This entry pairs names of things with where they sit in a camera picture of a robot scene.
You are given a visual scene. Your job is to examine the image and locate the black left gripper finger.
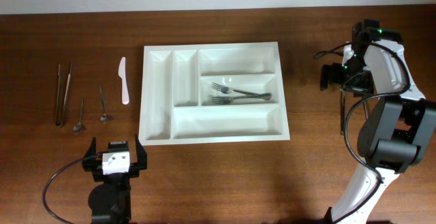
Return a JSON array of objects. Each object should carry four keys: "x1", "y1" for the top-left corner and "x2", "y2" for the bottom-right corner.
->
[
  {"x1": 135, "y1": 134, "x2": 147, "y2": 165},
  {"x1": 84, "y1": 137, "x2": 97, "y2": 159}
]

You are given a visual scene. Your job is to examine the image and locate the metal fork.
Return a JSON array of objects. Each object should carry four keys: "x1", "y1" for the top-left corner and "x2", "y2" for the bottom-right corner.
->
[
  {"x1": 340, "y1": 90, "x2": 346, "y2": 135},
  {"x1": 211, "y1": 93, "x2": 273, "y2": 105},
  {"x1": 211, "y1": 82, "x2": 258, "y2": 95}
]

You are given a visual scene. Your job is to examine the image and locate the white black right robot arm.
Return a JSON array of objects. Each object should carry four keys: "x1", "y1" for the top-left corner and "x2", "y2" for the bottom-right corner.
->
[{"x1": 139, "y1": 19, "x2": 435, "y2": 223}]

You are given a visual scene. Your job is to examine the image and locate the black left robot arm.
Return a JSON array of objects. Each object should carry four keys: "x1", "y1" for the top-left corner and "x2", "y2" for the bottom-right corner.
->
[{"x1": 82, "y1": 137, "x2": 147, "y2": 223}]

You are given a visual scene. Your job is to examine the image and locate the small metal teaspoon left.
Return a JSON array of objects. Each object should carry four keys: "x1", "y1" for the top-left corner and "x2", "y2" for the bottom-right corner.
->
[{"x1": 73, "y1": 98, "x2": 84, "y2": 134}]

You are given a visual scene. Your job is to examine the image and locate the small metal teaspoon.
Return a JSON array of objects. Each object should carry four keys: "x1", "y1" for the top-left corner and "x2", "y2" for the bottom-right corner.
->
[
  {"x1": 99, "y1": 85, "x2": 109, "y2": 123},
  {"x1": 73, "y1": 98, "x2": 84, "y2": 134}
]

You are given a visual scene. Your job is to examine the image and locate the large metal spoon left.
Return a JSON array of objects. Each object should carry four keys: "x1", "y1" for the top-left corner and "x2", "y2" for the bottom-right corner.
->
[{"x1": 363, "y1": 100, "x2": 371, "y2": 120}]

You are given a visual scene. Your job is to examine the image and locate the small metal teaspoon right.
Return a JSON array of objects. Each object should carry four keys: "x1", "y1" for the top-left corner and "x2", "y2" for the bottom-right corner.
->
[{"x1": 99, "y1": 85, "x2": 109, "y2": 123}]

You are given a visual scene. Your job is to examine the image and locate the metal tweezers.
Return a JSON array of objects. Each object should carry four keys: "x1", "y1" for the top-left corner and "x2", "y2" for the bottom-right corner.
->
[{"x1": 55, "y1": 63, "x2": 73, "y2": 127}]

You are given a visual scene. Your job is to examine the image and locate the white cutlery tray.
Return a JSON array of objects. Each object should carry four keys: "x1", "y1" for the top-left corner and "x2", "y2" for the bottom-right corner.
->
[{"x1": 139, "y1": 42, "x2": 290, "y2": 146}]

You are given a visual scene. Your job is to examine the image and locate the pink plastic knife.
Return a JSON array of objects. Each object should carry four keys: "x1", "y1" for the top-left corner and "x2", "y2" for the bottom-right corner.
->
[{"x1": 118, "y1": 57, "x2": 130, "y2": 105}]

